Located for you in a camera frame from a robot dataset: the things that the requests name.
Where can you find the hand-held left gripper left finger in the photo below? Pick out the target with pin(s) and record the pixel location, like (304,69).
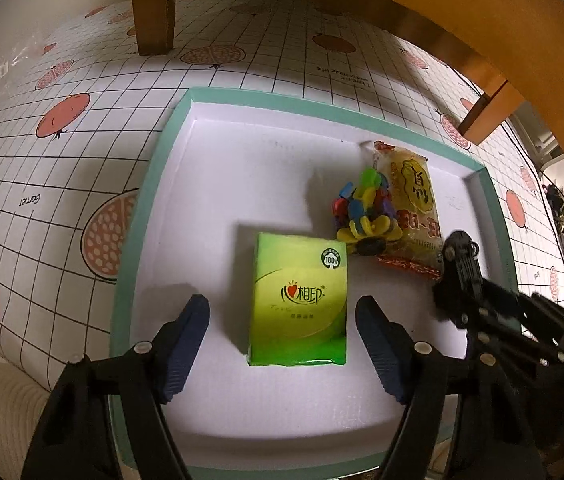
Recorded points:
(186,350)

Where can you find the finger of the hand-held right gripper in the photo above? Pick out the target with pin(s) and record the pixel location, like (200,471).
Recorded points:
(454,305)
(464,260)

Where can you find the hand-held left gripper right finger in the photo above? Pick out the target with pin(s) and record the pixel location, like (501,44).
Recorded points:
(382,350)

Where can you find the green tissue pack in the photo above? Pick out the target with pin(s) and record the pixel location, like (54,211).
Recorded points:
(299,300)

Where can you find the teal rimmed white tray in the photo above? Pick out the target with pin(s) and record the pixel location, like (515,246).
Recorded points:
(161,175)

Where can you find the yellow snack packet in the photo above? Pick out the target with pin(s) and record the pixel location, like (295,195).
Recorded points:
(414,195)

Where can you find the black tangled object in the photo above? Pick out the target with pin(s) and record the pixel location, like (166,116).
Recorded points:
(557,205)

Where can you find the colourful plastic toy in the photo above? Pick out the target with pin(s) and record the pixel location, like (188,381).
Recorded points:
(362,210)

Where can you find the fruit print grid cloth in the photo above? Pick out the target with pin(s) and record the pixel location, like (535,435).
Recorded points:
(86,150)

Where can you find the wooden cabinet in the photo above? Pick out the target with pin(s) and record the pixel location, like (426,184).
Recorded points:
(512,20)

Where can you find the clear plastic bag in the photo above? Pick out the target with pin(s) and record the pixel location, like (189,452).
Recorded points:
(11,55)

